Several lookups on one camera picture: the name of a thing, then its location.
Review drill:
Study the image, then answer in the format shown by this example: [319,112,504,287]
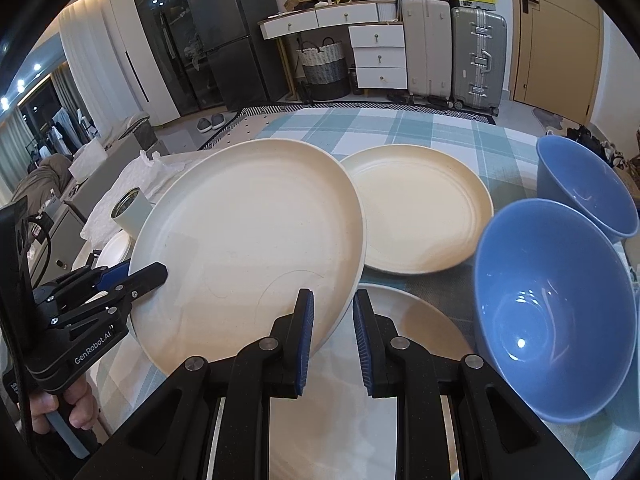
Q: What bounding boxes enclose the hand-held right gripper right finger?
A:
[352,294,591,480]

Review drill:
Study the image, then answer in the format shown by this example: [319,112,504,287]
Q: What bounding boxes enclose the small white plate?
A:
[96,230,133,273]

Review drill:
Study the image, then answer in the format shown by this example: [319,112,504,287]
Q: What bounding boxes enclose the large blue bowl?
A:
[474,198,632,423]

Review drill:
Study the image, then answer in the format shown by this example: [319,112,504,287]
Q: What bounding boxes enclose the dotted beige table cover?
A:
[200,107,286,153]

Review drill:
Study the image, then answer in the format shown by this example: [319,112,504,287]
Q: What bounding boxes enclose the white curtain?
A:
[59,7,128,141]

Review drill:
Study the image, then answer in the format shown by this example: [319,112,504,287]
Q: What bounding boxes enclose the green checked tablecloth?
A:
[65,105,640,480]

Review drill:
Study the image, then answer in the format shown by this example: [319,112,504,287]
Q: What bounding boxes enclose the medium cream plate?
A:
[339,146,495,275]

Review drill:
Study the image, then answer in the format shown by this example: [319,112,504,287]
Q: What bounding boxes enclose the grey door mat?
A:
[531,107,566,131]

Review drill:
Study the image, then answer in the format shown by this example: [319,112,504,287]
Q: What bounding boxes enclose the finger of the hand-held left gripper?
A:
[54,259,132,302]
[47,262,169,332]

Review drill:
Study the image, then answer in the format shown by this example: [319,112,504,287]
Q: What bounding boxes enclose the beige suitcase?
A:
[401,0,453,103]

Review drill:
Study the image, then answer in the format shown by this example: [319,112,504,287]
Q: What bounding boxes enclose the white round plate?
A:
[270,282,476,480]

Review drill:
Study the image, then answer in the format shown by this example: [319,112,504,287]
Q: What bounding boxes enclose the dark grey fridge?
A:
[182,0,291,111]

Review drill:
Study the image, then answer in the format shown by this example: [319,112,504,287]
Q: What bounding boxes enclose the pale green mug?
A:
[111,187,153,241]

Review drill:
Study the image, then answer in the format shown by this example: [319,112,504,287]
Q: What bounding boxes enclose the dark glass cabinet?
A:
[125,0,201,121]

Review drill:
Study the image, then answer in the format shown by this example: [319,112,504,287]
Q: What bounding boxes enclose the wooden door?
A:
[509,0,603,121]

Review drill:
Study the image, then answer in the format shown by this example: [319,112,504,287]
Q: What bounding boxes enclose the white plastic bag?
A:
[80,150,236,241]

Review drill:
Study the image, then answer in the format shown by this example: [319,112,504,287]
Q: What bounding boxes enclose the silver suitcase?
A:
[450,6,507,116]

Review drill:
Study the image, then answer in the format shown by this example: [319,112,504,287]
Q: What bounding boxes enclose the wooden bowl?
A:
[127,139,368,376]

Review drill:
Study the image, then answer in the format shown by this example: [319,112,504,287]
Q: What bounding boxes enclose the small light blue bowl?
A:
[536,135,640,243]

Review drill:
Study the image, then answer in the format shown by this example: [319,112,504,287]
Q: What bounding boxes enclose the woven laundry basket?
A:
[296,37,351,102]

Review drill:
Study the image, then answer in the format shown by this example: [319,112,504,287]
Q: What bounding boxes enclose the scattered loose shoes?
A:
[562,122,640,186]

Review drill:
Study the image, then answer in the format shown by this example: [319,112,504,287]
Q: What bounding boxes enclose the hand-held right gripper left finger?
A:
[75,287,316,480]

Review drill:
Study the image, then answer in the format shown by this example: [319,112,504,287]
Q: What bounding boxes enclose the person's left hand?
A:
[27,384,98,436]

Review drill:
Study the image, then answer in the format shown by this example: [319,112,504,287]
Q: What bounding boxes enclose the white dressing table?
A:
[258,1,408,93]

